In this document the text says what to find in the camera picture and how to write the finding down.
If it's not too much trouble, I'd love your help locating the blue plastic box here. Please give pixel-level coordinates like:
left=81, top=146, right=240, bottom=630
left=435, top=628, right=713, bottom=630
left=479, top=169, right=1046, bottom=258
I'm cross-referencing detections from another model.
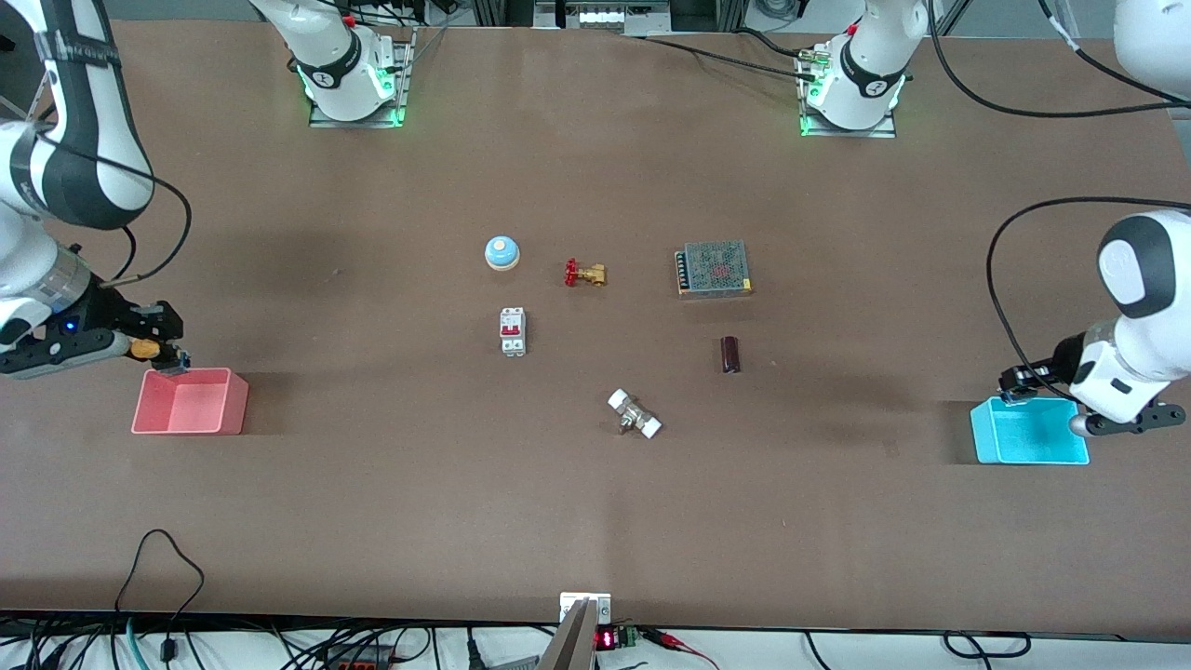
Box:
left=970, top=396, right=1091, bottom=465

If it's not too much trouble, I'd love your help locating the pink plastic box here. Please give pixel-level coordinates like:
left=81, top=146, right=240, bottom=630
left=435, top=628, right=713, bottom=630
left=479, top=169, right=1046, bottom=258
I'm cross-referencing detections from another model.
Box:
left=131, top=368, right=250, bottom=436

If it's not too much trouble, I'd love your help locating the metal mesh power supply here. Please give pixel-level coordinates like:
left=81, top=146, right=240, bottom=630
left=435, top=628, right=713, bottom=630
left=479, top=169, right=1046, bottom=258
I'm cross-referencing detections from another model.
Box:
left=675, top=241, right=754, bottom=299

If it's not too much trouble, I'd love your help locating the metal fitting with white caps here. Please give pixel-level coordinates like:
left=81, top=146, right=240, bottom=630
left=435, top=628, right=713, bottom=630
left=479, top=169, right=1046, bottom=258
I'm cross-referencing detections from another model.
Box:
left=607, top=389, right=663, bottom=440

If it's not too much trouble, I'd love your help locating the red alligator clip lead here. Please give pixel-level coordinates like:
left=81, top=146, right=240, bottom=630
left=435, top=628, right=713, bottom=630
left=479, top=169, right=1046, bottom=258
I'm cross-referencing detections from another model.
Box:
left=642, top=627, right=722, bottom=670

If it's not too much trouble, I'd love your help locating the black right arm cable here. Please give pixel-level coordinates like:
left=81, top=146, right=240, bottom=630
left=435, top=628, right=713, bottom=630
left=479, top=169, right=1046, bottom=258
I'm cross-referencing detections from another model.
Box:
left=37, top=130, right=194, bottom=286

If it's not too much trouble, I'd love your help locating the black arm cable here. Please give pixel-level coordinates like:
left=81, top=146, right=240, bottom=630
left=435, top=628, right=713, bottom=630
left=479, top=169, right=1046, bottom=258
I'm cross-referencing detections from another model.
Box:
left=37, top=130, right=194, bottom=286
left=926, top=0, right=1191, bottom=396

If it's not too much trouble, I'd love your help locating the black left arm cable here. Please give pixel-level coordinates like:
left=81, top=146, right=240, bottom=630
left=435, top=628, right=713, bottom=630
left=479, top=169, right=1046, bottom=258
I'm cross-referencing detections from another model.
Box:
left=926, top=0, right=1191, bottom=396

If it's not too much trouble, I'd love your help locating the black looped cable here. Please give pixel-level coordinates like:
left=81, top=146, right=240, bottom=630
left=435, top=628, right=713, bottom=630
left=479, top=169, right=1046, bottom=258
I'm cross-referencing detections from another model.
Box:
left=114, top=529, right=207, bottom=663

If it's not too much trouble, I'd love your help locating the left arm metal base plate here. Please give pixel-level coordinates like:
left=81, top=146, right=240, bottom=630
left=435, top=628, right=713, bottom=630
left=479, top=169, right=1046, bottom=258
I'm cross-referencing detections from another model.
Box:
left=798, top=51, right=898, bottom=140

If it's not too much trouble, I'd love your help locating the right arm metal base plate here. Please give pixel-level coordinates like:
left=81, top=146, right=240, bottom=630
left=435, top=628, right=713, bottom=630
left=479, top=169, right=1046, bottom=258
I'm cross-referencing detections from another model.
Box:
left=308, top=28, right=417, bottom=129

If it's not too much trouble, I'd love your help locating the black cable across table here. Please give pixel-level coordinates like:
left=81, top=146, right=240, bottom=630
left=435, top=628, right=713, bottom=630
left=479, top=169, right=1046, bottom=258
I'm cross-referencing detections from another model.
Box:
left=642, top=28, right=820, bottom=80

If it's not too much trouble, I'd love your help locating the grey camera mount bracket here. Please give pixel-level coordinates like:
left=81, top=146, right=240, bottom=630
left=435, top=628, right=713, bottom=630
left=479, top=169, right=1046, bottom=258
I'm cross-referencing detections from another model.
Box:
left=540, top=592, right=613, bottom=670

